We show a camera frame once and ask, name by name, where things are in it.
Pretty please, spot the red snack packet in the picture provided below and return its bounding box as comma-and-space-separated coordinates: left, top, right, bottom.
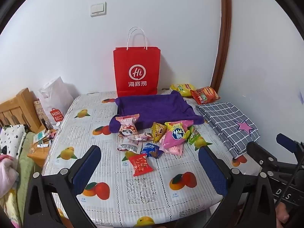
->
128, 154, 154, 177

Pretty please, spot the pink blanket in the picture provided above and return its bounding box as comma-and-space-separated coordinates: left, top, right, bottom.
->
0, 154, 19, 197

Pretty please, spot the white plastic bag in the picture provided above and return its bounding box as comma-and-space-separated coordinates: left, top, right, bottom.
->
38, 76, 74, 129

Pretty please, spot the fruit print tablecloth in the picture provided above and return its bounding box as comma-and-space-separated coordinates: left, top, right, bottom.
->
41, 91, 262, 228

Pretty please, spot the green snack packet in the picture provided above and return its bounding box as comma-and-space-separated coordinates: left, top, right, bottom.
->
188, 125, 202, 145

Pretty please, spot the purple towel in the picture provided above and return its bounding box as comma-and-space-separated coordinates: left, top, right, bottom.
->
109, 90, 205, 133

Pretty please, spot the yellow chips bag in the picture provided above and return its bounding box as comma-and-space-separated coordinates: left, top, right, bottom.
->
170, 83, 197, 97

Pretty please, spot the yellow triangular snack packet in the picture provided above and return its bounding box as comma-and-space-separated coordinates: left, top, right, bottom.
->
152, 122, 168, 143

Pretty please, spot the white floral pillow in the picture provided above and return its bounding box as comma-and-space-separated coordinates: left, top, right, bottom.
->
0, 125, 26, 158

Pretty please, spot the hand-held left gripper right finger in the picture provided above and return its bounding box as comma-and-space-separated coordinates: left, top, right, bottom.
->
198, 146, 278, 228

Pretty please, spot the grey checked cloth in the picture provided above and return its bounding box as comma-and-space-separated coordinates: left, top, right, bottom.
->
195, 102, 260, 159

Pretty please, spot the pink yellow snack packet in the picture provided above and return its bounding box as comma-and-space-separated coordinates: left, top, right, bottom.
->
160, 120, 194, 149

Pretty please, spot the pale pink snack packet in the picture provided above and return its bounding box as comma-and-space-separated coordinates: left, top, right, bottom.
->
161, 142, 184, 156

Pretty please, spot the wooden bed headboard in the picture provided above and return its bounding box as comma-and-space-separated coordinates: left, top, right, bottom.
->
0, 88, 45, 133

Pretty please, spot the red orange chips bag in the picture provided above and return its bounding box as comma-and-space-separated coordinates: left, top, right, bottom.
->
190, 87, 220, 105

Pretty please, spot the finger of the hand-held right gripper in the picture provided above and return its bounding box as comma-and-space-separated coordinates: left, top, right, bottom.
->
246, 141, 279, 172
276, 133, 304, 158

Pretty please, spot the white teal carton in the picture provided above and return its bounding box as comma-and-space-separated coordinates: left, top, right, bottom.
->
33, 132, 51, 144

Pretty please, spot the blue cookie packet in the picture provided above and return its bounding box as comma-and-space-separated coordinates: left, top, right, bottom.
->
141, 142, 163, 159

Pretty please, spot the white light switch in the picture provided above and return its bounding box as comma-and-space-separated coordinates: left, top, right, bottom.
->
90, 2, 107, 17

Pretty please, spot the wooden nightstand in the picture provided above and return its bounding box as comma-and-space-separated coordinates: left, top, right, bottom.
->
27, 128, 59, 168

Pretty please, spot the red paper bag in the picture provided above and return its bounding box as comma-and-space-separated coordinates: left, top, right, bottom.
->
113, 28, 161, 97

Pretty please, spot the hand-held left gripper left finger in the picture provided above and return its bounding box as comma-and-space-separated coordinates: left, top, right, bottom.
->
23, 145, 102, 228

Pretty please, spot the green blanket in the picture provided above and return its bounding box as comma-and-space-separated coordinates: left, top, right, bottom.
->
18, 132, 43, 195

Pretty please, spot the brown wooden door frame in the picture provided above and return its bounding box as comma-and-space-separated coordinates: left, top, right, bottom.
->
210, 0, 232, 93

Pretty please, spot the person's right hand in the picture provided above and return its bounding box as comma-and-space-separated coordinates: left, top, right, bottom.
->
275, 202, 291, 222

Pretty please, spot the brown patterned gift bag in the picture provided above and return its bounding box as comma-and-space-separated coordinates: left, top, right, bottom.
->
33, 99, 54, 130

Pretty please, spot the pink bear snack packet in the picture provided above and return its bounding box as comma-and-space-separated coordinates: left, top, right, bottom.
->
116, 132, 155, 154

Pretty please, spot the panda snack packet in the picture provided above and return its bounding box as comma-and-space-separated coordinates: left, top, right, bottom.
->
116, 114, 140, 139

